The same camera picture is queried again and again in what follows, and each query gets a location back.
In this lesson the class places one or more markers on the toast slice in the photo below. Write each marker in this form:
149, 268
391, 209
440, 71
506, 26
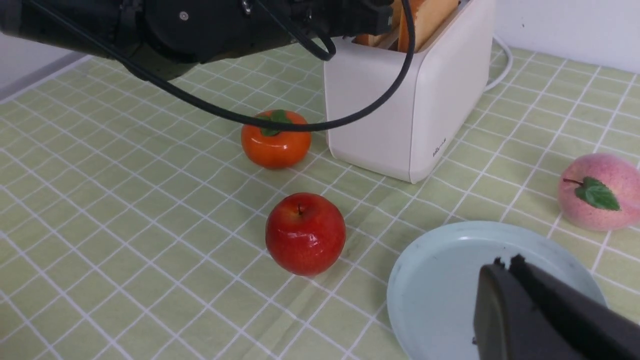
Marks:
374, 40
428, 15

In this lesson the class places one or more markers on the white two-slot toaster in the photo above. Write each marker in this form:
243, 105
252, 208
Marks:
405, 138

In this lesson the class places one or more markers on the pink peach with leaf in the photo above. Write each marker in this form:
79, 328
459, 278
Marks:
600, 192

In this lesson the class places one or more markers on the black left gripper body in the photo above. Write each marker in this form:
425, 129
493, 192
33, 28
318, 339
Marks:
338, 18

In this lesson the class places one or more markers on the orange persimmon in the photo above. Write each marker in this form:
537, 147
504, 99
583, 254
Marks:
273, 149

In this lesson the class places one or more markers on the red apple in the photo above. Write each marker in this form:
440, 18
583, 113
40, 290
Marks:
305, 234

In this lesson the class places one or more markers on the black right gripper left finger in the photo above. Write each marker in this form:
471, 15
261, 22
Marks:
507, 324

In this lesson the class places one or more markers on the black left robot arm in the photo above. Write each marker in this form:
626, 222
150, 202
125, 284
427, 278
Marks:
170, 37

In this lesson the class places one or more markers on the green checkered tablecloth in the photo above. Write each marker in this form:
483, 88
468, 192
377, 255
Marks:
133, 225

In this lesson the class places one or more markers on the light blue plate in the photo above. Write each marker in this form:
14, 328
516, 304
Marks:
431, 292

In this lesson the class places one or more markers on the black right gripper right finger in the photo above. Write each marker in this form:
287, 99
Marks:
587, 326

